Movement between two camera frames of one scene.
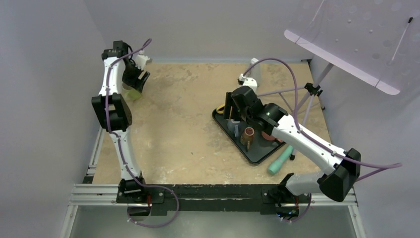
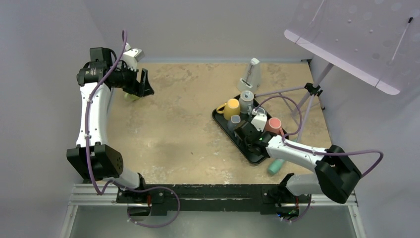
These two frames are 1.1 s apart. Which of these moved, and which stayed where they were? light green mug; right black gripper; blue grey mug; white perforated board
Moved: right black gripper
Stayed: blue grey mug; light green mug; white perforated board
